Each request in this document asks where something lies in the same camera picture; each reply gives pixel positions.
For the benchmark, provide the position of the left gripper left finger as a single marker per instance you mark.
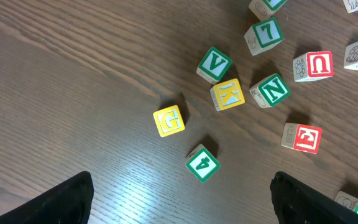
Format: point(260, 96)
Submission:
point(67, 203)

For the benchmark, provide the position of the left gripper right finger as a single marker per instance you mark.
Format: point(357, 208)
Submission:
point(296, 202)

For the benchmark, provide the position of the red E block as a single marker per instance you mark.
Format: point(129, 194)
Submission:
point(301, 137)

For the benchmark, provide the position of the green 4 block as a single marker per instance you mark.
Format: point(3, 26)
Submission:
point(201, 163)

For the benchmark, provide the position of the green N block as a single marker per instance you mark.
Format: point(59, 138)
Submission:
point(270, 91)

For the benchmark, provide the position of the yellow block beside V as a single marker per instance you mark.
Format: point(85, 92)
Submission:
point(227, 94)

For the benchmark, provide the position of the yellow block far left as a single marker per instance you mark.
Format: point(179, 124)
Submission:
point(169, 121)

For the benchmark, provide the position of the red U block left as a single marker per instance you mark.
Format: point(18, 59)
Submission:
point(313, 66)

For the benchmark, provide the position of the green V block left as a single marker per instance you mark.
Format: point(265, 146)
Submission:
point(214, 65)

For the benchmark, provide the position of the green 7 block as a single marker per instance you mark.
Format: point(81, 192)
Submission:
point(263, 36)

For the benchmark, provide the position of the green J block left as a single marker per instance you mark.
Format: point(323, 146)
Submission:
point(263, 9)

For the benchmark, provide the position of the green Z block top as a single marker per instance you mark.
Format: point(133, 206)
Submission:
point(351, 5)

